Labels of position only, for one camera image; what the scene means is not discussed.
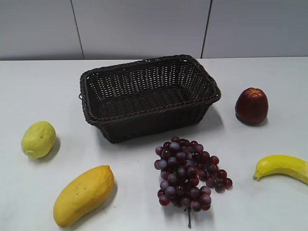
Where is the purple grape bunch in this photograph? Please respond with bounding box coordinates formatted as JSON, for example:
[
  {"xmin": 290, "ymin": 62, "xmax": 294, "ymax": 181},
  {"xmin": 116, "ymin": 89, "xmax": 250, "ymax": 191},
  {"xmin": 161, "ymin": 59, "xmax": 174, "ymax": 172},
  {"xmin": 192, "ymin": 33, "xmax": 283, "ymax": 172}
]
[{"xmin": 154, "ymin": 136, "xmax": 233, "ymax": 218}]

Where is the yellow mango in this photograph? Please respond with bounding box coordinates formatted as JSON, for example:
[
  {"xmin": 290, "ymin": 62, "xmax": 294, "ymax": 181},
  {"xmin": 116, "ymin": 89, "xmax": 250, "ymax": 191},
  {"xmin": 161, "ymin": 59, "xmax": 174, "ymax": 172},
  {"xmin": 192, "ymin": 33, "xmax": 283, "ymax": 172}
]
[{"xmin": 53, "ymin": 165, "xmax": 115, "ymax": 228}]

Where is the yellow lemon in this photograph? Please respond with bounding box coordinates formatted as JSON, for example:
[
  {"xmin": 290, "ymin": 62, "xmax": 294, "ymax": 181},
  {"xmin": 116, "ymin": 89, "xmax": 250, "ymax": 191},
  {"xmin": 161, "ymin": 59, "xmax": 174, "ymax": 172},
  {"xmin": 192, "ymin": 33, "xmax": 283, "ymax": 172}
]
[{"xmin": 21, "ymin": 121, "xmax": 56, "ymax": 159}]

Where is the yellow banana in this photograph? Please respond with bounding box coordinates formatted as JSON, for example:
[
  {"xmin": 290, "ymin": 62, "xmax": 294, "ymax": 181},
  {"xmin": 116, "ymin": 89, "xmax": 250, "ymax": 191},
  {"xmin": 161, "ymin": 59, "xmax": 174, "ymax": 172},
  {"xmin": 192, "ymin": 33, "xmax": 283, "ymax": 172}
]
[{"xmin": 253, "ymin": 155, "xmax": 308, "ymax": 184}]

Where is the dark woven wicker basket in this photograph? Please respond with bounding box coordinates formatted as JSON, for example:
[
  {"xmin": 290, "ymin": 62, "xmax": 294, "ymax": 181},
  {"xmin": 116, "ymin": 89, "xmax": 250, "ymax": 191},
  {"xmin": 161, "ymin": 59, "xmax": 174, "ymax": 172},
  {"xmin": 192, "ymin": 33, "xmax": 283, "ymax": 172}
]
[{"xmin": 79, "ymin": 55, "xmax": 221, "ymax": 143}]

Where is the red apple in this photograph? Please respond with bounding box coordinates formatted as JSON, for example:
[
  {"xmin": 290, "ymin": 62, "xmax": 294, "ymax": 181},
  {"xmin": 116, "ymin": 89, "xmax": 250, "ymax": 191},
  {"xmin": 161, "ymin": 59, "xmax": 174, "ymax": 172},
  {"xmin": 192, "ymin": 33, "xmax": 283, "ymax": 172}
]
[{"xmin": 235, "ymin": 88, "xmax": 269, "ymax": 125}]

